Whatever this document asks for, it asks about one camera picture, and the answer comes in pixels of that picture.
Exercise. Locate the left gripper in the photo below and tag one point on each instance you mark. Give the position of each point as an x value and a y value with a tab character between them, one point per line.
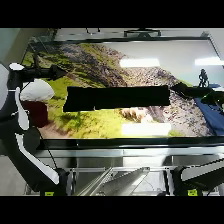
57	72

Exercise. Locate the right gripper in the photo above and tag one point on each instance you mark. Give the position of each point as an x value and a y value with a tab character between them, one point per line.
183	90

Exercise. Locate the black garment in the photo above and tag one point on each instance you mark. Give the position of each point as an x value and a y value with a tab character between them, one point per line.
116	98

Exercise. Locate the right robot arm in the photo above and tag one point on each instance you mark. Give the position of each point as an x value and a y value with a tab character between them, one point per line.
200	174

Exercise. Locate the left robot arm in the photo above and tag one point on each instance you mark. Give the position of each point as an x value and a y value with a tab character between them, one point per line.
36	162

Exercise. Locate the white garment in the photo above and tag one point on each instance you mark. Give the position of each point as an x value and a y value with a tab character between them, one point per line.
36	90

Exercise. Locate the dark red garment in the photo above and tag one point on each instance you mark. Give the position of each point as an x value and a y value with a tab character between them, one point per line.
36	113

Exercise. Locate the silver frame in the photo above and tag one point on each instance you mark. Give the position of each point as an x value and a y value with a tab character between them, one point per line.
100	153

